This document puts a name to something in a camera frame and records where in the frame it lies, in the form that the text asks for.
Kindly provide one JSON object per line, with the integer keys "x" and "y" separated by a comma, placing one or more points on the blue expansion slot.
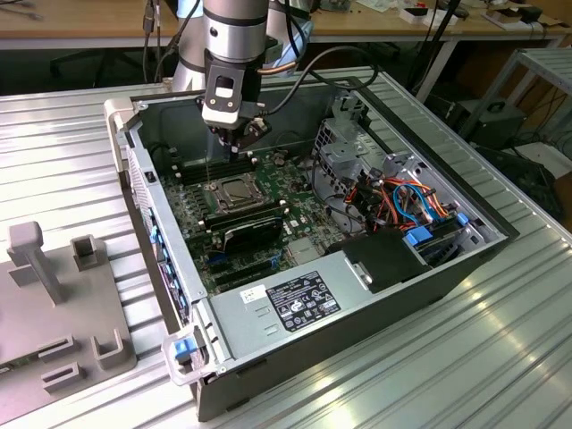
{"x": 217, "y": 258}

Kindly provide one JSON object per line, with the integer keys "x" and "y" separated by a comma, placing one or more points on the small blue clip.
{"x": 462, "y": 220}

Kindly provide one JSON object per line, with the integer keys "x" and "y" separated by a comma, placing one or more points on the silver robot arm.
{"x": 232, "y": 36}

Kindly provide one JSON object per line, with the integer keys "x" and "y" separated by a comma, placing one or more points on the black graphics card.
{"x": 252, "y": 234}

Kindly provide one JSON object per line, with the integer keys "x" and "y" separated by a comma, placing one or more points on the brown cardboard box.
{"x": 505, "y": 18}

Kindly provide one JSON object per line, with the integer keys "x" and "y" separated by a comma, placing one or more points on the grey parts rack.
{"x": 44, "y": 313}

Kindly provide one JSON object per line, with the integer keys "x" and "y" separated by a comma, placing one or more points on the metal slat shelf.
{"x": 549, "y": 67}

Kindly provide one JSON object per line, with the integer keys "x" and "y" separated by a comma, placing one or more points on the green motherboard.
{"x": 295, "y": 210}

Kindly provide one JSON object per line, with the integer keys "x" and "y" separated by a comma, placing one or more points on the metal drive cage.
{"x": 333, "y": 154}

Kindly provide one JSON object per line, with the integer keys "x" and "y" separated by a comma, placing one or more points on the grey open PC case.
{"x": 357, "y": 339}

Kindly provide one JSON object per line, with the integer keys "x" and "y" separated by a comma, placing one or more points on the wooden desk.
{"x": 380, "y": 27}
{"x": 89, "y": 20}

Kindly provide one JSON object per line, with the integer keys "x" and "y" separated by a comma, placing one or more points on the black equipment box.
{"x": 491, "y": 125}

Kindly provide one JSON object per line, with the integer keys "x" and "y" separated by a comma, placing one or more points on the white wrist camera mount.
{"x": 221, "y": 111}

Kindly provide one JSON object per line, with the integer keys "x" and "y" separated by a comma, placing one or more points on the silver chipset heatsink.
{"x": 304, "y": 251}

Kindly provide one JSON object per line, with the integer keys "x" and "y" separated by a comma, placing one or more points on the silver power supply unit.
{"x": 241, "y": 322}

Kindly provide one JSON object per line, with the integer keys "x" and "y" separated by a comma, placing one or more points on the white box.
{"x": 424, "y": 15}

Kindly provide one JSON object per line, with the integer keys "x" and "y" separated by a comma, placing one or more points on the blue case release latch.
{"x": 182, "y": 349}

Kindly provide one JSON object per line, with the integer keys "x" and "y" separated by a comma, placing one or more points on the silver square CPU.
{"x": 240, "y": 190}

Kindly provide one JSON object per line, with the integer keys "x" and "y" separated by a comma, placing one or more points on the black RAM slot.
{"x": 196, "y": 181}
{"x": 241, "y": 213}
{"x": 241, "y": 216}
{"x": 241, "y": 210}
{"x": 241, "y": 220}
{"x": 196, "y": 163}
{"x": 196, "y": 170}
{"x": 196, "y": 175}

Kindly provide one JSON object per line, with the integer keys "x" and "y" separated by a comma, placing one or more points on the blue disk carrier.
{"x": 422, "y": 237}

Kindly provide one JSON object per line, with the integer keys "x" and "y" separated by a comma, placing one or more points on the blue card retention latch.
{"x": 166, "y": 269}
{"x": 181, "y": 300}
{"x": 154, "y": 233}

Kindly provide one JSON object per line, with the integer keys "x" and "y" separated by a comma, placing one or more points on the CPU socket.
{"x": 214, "y": 183}

